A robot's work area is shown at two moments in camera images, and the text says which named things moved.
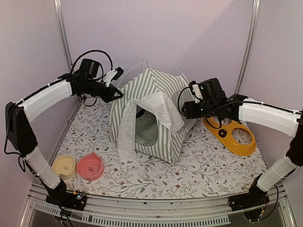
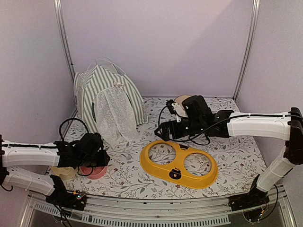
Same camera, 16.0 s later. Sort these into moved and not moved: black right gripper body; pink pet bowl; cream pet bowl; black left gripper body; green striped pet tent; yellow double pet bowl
Moved: black right gripper body; yellow double pet bowl; green striped pet tent; black left gripper body
Not moved: cream pet bowl; pink pet bowl
